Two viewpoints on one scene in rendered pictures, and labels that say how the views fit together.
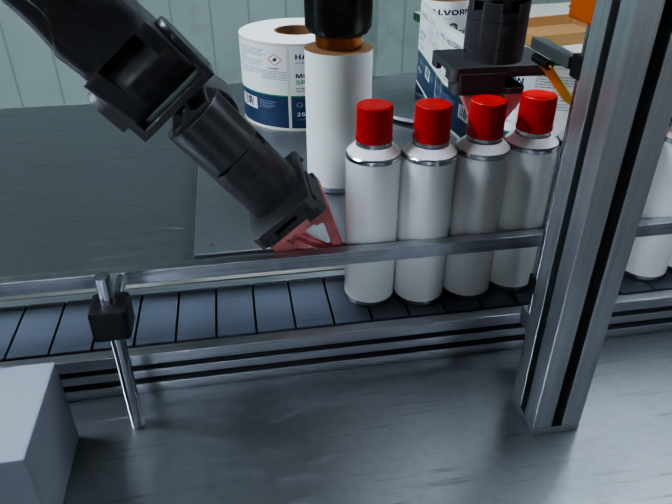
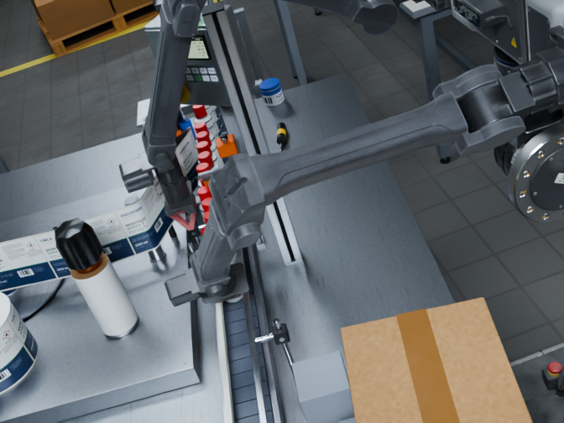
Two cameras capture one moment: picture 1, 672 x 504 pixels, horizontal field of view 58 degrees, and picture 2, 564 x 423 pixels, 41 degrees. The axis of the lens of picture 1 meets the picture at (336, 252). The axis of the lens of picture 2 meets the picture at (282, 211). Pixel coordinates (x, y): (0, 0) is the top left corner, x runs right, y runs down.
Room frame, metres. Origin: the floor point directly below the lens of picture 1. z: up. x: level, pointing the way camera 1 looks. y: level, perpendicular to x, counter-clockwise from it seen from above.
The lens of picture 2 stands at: (0.08, 1.23, 2.03)
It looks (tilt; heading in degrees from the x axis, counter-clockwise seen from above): 36 degrees down; 282
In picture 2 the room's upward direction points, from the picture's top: 18 degrees counter-clockwise
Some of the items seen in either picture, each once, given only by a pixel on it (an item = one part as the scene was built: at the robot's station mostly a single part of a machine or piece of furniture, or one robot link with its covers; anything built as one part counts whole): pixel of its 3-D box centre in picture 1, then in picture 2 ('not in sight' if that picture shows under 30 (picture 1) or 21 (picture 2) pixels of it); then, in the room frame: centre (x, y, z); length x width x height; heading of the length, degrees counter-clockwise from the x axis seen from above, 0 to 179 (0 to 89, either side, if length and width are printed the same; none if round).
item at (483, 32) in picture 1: (494, 37); (175, 189); (0.60, -0.15, 1.12); 0.10 x 0.07 x 0.07; 100
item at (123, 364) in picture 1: (123, 340); (275, 351); (0.41, 0.19, 0.91); 0.07 x 0.03 x 0.17; 10
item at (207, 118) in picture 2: not in sight; (209, 135); (0.62, -0.61, 0.98); 0.05 x 0.05 x 0.20
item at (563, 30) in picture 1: (555, 29); not in sight; (2.06, -0.71, 0.82); 0.34 x 0.24 x 0.04; 112
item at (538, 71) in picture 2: not in sight; (547, 81); (-0.13, 0.26, 1.45); 0.09 x 0.08 x 0.12; 106
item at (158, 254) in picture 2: not in sight; (144, 228); (0.75, -0.23, 0.97); 0.05 x 0.05 x 0.19
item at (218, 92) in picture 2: not in sight; (200, 57); (0.47, -0.25, 1.38); 0.17 x 0.10 x 0.19; 155
